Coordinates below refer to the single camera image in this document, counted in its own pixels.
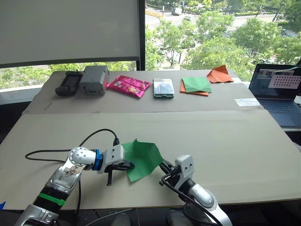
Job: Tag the brown cardboard sheet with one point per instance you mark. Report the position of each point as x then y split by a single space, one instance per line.
211 153
141 103

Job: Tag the orange paper airplane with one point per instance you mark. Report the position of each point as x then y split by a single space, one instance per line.
219 74

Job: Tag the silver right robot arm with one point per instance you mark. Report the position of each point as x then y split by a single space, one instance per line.
202 195

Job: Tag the blue tape piece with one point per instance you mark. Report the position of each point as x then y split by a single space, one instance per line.
2 205

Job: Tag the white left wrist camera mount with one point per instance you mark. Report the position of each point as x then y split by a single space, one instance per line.
113 154

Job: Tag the black handheld remote controller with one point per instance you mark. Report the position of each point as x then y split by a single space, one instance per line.
67 83

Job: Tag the black window pillar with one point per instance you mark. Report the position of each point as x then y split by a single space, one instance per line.
141 35

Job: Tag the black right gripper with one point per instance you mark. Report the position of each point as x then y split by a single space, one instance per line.
174 174

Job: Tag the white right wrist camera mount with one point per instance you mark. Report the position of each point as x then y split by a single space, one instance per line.
185 164

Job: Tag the green paper sheet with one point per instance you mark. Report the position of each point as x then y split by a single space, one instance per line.
143 160

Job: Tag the green folded paper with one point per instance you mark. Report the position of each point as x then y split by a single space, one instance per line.
196 84

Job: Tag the clear plastic tool case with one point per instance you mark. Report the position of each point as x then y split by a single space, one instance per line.
163 88

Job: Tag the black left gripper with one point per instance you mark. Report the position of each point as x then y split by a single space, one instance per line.
115 167

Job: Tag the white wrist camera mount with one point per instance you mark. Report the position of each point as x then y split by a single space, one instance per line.
113 154
185 164

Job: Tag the grey box device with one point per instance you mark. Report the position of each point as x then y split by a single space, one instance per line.
92 78

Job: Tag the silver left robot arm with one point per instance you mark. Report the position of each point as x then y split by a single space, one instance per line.
77 156

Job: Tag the dark open laptop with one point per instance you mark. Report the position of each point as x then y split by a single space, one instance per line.
279 108

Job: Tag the white roller blind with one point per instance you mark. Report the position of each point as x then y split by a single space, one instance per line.
70 28

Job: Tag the pink snack packet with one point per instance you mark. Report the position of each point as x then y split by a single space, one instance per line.
127 86

